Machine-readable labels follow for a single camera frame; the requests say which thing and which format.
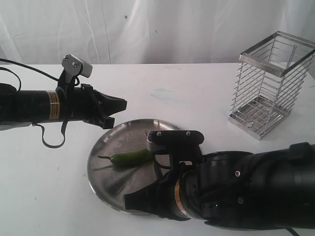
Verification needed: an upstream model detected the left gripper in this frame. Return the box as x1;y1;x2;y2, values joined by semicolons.
59;84;127;129

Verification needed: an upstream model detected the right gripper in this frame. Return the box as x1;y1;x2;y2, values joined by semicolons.
124;170;192;219

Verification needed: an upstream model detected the green chili pepper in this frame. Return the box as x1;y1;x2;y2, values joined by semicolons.
97;149;154;169

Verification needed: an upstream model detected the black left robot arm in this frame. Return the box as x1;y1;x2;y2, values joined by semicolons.
0;84;127;131

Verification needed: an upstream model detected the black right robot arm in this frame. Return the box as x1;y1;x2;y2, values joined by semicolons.
124;143;315;231

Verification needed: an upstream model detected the round steel plate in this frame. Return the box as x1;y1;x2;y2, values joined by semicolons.
87;118;181;215

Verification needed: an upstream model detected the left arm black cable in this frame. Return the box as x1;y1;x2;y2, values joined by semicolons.
0;58;67;148

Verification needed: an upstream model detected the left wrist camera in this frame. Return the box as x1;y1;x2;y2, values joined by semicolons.
62;54;93;78

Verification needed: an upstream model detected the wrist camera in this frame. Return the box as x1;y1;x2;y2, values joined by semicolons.
146;130;204;154
62;54;93;78

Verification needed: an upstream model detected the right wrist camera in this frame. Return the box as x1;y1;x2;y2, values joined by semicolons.
146;130;204;154

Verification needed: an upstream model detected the chrome wire utensil holder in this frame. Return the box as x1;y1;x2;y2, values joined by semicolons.
228;31;315;140

